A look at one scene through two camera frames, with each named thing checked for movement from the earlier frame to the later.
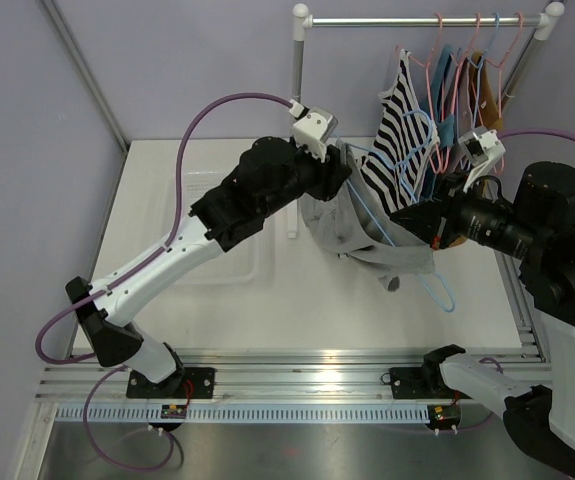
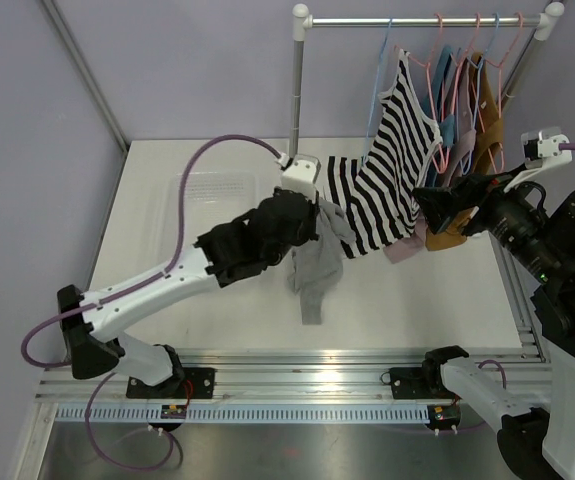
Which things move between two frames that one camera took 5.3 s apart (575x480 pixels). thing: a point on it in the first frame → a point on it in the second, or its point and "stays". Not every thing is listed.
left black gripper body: (308, 174) → (308, 230)
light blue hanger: (451, 304) → (377, 88)
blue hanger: (479, 63) stays
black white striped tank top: (406, 134) stays
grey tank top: (355, 225) → (315, 267)
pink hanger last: (500, 68) stays
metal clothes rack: (545, 24) stays
